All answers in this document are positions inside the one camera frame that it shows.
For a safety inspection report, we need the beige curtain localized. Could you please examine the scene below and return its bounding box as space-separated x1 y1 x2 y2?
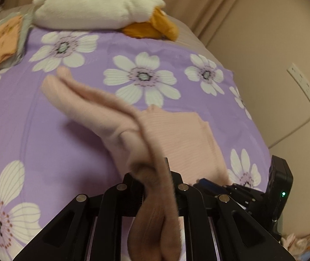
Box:
139 0 256 45

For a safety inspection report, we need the white cable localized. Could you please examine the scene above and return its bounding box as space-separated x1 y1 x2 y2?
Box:
268 110 310 149

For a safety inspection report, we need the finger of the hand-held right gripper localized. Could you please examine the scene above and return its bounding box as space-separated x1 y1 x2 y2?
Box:
222 184 267 213
193 178 224 196

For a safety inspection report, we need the grey cloth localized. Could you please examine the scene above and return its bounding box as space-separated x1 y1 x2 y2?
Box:
0 8 35 68

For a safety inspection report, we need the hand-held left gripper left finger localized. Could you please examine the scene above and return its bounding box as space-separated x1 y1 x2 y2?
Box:
13 172 146 261

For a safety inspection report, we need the white plush goose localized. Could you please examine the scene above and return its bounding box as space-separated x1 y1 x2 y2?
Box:
32 0 179 42

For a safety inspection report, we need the purple floral blanket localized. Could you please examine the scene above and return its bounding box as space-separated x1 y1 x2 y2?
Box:
0 27 270 261

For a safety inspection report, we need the pink long-sleeve shirt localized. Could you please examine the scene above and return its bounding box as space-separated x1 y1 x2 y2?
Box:
41 67 233 261

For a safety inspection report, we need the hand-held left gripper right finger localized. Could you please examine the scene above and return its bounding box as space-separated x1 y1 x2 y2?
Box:
164 157 292 261

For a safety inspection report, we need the white power strip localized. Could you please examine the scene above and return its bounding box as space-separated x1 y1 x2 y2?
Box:
287 62 310 118

